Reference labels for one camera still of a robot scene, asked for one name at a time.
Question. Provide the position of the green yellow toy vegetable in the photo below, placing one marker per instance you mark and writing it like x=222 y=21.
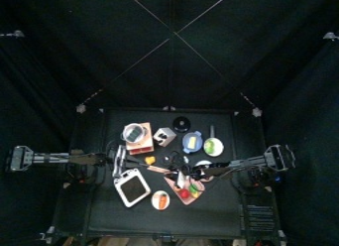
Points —
x=194 y=190

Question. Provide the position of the grey white toy box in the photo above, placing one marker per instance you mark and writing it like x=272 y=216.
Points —
x=164 y=137

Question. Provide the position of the blue bowl with yellow butter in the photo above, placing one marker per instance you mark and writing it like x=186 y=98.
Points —
x=192 y=142

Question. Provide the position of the small black round toy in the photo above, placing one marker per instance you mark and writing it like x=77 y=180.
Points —
x=167 y=159

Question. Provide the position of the metal frame centre bracket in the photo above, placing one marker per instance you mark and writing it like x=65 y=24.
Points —
x=168 y=108

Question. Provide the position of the red toy tomato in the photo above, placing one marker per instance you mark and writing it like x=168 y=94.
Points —
x=184 y=194

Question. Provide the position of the orange yellow toy food piece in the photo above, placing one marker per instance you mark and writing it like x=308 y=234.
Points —
x=150 y=160

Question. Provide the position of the metal frame corner bracket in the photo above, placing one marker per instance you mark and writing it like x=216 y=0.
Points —
x=16 y=34
x=80 y=108
x=330 y=35
x=256 y=112

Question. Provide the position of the frying pan with green vegetable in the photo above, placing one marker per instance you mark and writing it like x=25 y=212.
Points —
x=212 y=147

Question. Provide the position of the orange toy carrot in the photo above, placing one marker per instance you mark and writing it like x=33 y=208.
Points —
x=162 y=201

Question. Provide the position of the white rectangular tray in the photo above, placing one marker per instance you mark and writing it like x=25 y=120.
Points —
x=132 y=187

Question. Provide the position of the pink rectangular tray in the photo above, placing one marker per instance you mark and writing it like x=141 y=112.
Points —
x=191 y=196

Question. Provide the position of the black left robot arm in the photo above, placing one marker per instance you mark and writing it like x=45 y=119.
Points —
x=48 y=158

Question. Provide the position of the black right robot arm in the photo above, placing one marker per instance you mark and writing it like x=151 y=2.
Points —
x=264 y=159

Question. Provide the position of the silver toy pot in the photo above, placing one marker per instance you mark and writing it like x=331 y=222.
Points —
x=133 y=133

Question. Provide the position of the wooden toy stove red front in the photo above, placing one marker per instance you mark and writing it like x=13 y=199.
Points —
x=143 y=147

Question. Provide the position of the black pan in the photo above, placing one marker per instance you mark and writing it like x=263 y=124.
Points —
x=182 y=124

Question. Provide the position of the white oval plate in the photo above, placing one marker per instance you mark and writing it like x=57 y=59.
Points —
x=160 y=200

